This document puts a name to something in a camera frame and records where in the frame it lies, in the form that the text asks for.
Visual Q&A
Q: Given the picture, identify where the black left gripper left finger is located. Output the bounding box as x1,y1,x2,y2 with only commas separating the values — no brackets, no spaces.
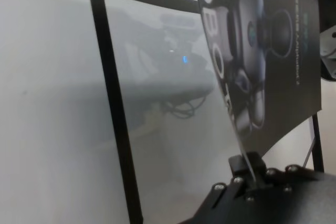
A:
228,155,253,183

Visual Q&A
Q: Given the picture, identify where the black tape frame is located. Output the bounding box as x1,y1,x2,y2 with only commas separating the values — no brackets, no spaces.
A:
85,0,326,217

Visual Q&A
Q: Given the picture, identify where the black robot print poster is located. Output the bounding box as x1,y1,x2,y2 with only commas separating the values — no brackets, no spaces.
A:
192,0,323,182

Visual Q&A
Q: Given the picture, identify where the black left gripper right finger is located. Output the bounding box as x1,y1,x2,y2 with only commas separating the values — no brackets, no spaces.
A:
247,151,275,190

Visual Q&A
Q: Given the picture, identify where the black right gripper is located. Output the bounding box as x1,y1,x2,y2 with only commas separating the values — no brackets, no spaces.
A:
310,0,336,32

